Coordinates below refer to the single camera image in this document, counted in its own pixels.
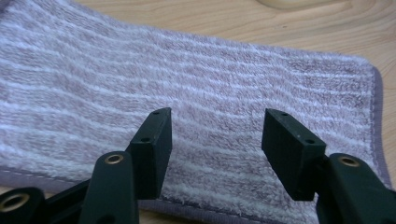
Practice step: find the pale round dish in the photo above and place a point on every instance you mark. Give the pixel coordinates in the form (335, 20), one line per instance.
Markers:
(292, 3)

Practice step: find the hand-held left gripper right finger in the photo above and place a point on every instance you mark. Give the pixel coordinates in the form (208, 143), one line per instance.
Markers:
(291, 155)

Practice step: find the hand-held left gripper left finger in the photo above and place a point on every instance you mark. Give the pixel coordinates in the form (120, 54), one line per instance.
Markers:
(152, 152)

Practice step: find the purple white striped towel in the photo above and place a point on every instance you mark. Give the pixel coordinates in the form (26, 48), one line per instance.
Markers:
(218, 87)

